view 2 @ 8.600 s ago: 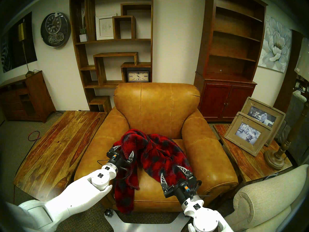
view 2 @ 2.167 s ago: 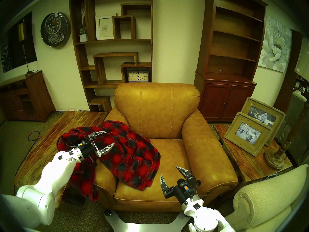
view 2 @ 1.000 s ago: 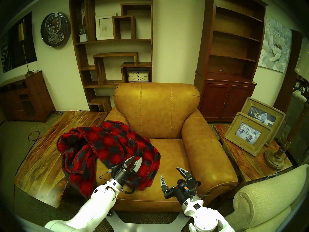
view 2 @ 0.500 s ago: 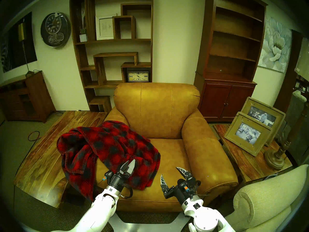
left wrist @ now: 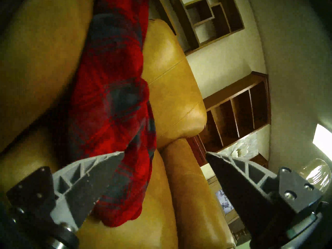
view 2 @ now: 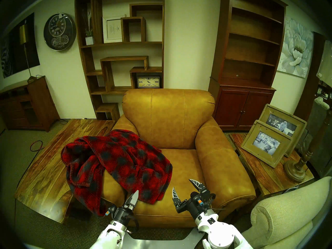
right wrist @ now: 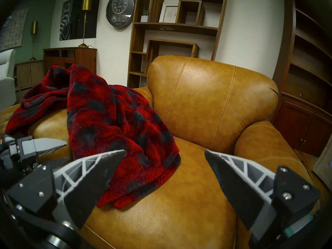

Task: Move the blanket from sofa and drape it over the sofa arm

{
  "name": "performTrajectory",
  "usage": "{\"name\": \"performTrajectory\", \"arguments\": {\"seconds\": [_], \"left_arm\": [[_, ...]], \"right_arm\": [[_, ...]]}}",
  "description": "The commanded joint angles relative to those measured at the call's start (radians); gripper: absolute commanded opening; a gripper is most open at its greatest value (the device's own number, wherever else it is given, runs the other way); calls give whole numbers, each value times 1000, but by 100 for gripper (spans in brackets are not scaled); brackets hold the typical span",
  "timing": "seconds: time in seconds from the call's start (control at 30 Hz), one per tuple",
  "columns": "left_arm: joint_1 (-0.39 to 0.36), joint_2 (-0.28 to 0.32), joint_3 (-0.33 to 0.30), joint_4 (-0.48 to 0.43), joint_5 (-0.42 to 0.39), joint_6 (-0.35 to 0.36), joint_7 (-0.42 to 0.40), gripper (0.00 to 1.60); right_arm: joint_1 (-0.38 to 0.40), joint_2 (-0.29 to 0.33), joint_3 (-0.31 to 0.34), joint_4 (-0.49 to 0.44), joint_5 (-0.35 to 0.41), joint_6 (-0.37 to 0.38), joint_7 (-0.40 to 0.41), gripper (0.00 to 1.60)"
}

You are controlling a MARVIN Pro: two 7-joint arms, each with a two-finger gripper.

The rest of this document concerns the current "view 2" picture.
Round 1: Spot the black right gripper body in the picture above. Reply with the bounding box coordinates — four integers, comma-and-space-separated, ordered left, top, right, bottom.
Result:
176, 190, 216, 220

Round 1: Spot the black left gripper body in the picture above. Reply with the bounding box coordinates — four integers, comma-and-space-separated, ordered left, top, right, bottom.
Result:
107, 205, 135, 225

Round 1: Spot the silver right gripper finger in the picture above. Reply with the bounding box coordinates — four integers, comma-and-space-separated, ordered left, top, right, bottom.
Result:
172, 186, 182, 205
189, 178, 207, 193

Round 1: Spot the red black plaid blanket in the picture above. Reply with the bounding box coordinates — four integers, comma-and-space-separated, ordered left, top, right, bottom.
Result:
61, 129, 173, 217

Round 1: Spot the beige fabric sofa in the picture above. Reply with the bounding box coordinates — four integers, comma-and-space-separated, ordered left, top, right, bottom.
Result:
241, 176, 332, 249

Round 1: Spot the rustic wooden side table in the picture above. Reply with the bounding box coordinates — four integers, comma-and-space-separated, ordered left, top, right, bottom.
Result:
229, 133, 315, 197

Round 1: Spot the tan leather armchair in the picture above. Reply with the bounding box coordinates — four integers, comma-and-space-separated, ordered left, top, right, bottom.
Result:
100, 88, 257, 228

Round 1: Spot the long wooden coffee table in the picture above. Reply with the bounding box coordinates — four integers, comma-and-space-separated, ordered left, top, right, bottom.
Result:
14, 119, 116, 224

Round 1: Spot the cherry wood bookcase hutch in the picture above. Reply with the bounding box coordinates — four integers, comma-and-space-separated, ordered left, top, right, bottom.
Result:
208, 0, 288, 131

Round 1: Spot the turned wooden lamp base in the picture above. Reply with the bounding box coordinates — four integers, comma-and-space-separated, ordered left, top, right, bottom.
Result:
285, 116, 332, 183

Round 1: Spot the open wooden shelf unit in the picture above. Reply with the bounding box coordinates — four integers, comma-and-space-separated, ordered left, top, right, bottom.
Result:
74, 0, 165, 121

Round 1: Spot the rectangular mantel clock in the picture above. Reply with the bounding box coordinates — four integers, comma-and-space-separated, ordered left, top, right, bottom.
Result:
137, 76, 161, 88

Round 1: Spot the dark wood media cabinet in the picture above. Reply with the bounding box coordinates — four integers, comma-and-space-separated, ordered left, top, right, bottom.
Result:
0, 75, 60, 132

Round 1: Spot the grey upholstered chair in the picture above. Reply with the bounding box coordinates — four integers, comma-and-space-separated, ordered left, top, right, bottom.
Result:
298, 97, 332, 177

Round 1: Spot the tall dark wood cabinet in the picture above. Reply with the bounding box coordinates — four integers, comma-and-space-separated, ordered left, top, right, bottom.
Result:
294, 32, 328, 122

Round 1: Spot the distant shelf with books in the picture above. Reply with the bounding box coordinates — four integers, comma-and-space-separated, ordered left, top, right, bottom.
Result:
315, 80, 332, 100

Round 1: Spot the white flower painting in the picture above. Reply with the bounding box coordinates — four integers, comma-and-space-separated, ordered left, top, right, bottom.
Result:
277, 17, 314, 78

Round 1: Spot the small potted plant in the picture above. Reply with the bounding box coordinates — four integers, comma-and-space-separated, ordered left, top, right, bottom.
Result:
82, 10, 95, 46

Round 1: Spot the white framed certificate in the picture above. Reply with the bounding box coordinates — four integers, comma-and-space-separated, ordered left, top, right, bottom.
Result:
102, 15, 127, 44

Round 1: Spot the pale lampshade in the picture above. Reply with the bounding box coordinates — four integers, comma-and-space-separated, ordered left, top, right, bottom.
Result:
316, 40, 332, 88

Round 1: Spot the gold shade table lamp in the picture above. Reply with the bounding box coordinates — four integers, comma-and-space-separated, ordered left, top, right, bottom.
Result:
19, 23, 37, 83

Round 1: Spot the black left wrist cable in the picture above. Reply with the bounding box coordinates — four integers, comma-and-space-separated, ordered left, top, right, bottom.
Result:
124, 214, 140, 234

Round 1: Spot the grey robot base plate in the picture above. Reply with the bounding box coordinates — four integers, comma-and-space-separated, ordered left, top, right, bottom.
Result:
122, 226, 205, 249

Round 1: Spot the small beige picture frame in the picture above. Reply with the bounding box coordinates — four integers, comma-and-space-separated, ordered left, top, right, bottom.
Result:
241, 120, 293, 168

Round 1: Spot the red floor cable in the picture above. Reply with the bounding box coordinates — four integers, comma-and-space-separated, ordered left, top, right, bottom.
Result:
30, 140, 44, 152

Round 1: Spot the large beige picture frame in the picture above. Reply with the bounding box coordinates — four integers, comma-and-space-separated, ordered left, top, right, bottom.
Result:
259, 104, 307, 157

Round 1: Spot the round dark wall clock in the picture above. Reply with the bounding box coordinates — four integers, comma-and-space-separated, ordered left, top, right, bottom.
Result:
43, 13, 77, 51

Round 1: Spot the dark zebra wall art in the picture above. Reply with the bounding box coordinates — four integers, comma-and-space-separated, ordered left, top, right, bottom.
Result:
0, 12, 40, 79

